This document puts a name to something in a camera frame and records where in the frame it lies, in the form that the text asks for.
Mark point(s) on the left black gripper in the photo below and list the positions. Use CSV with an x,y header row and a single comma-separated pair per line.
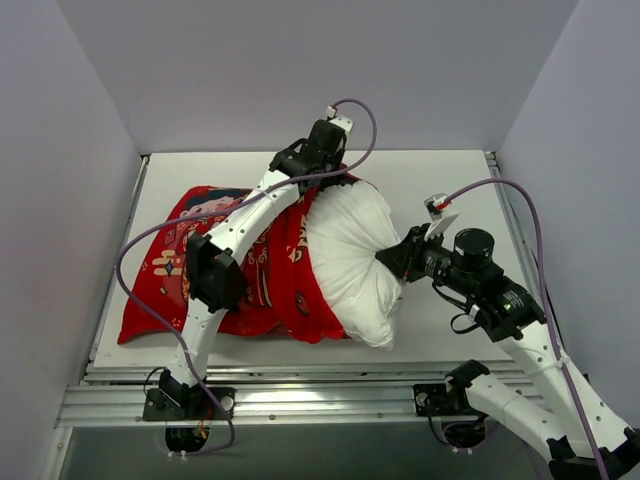
x,y
329,176

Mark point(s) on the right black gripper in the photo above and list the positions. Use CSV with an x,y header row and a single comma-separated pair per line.
x,y
410,255

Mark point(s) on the red printed pillowcase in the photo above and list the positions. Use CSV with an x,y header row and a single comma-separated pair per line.
x,y
282,297

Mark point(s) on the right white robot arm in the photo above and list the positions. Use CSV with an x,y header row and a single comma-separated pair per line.
x,y
576,433

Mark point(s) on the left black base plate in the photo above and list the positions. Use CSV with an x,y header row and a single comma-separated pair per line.
x,y
159,407

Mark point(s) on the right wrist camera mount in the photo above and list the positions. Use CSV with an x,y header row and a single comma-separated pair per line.
x,y
441,213

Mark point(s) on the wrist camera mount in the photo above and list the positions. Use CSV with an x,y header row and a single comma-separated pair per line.
x,y
441,213
339,120

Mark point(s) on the aluminium front rail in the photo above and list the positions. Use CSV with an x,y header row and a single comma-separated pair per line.
x,y
280,395

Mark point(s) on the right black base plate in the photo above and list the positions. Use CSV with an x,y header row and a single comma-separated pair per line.
x,y
438,399

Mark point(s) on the right side aluminium rail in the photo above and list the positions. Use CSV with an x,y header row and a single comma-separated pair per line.
x,y
524,246

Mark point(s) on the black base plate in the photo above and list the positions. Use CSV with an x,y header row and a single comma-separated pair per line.
x,y
438,399
159,407

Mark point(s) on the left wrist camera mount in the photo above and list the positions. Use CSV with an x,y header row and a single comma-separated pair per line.
x,y
339,120

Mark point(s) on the white pillow insert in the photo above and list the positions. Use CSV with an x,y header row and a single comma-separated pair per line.
x,y
346,226

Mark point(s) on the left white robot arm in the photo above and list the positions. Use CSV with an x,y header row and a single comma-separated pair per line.
x,y
213,260

